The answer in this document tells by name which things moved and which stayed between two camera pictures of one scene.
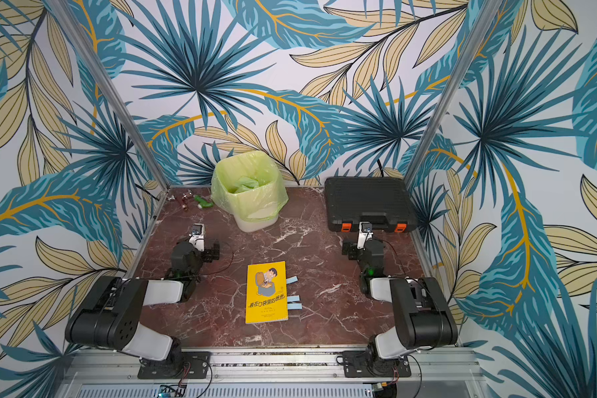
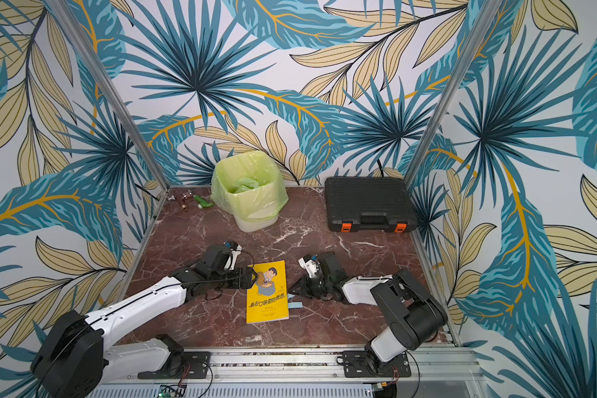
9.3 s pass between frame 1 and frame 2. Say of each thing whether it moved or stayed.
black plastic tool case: stayed
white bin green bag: stayed
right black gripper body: moved
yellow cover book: stayed
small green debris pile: stayed
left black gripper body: moved
